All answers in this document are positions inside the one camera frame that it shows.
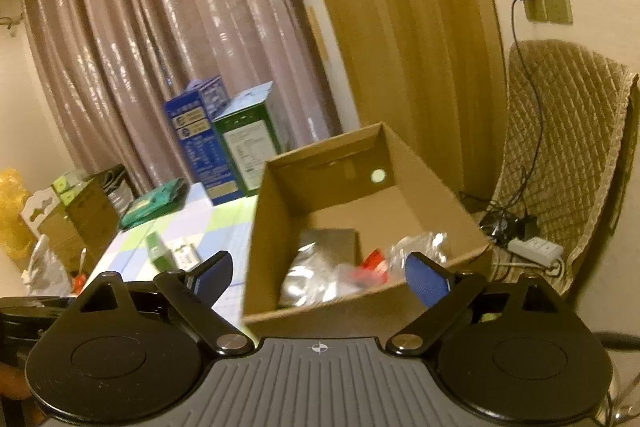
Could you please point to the red candy packet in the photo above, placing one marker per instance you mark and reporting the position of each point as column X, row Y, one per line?
column 372, row 264

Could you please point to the long white ointment box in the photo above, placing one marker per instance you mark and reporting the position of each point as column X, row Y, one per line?
column 185, row 254

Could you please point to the green tissue boxes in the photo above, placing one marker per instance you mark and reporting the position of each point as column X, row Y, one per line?
column 65, row 182

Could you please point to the wall socket with plug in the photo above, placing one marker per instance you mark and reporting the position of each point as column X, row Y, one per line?
column 532, row 7

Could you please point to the tall blue carton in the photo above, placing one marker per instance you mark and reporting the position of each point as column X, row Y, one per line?
column 195, row 142

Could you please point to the beige curtain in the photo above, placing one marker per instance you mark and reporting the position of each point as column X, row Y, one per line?
column 150, row 32

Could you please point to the white carved chair back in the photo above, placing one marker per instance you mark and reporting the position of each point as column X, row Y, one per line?
column 37, row 207

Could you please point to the brown cardboard box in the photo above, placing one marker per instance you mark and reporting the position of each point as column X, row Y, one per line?
column 400, row 172

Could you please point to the wooden door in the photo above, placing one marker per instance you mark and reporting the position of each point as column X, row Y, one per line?
column 400, row 32

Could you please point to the tall brown paper carton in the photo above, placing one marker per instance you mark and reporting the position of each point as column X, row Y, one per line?
column 92, row 212

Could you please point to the orange red packet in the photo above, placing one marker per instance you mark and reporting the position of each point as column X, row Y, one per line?
column 78, row 282

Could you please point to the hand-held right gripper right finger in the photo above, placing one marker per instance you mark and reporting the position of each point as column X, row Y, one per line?
column 425, row 279

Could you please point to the person's left hand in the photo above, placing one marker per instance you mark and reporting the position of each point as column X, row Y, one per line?
column 12, row 382

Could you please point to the small brown storage carton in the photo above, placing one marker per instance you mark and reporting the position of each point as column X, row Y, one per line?
column 60, row 242

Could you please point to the white striped bag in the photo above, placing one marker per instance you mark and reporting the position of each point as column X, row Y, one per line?
column 117, row 192

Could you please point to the empty wall socket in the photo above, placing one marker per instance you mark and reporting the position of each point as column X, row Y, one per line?
column 556, row 4

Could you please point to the silver foil pouch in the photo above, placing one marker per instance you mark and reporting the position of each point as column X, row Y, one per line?
column 310, row 272

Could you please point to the green white medicine box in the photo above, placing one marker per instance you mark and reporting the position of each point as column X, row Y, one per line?
column 160, row 254

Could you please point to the chair with quilted cover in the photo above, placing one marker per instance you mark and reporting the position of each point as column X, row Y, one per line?
column 565, row 132

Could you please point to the white plastic bag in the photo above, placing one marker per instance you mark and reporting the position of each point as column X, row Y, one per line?
column 47, row 267

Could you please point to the black charger block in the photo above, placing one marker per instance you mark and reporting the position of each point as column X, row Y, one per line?
column 528, row 227

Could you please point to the white power strip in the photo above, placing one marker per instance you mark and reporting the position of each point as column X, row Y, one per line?
column 535, row 249

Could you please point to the yellow plastic bag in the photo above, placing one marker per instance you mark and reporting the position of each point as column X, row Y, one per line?
column 10, row 207

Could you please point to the clear plastic bag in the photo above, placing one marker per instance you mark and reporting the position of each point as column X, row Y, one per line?
column 410, row 244

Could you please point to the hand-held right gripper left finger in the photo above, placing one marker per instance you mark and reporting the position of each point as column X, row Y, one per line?
column 215, row 274

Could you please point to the green wipes packet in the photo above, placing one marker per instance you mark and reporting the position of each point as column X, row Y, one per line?
column 150, row 207

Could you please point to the tall green carton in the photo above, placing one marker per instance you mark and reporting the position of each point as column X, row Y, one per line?
column 245, row 147

